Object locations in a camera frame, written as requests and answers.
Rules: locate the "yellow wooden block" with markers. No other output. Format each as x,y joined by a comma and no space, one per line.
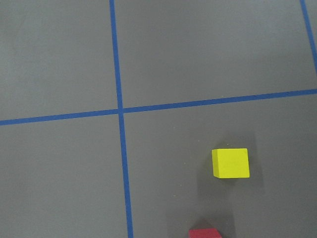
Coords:
230,163

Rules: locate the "red wooden block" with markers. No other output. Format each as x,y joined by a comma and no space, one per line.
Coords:
204,233

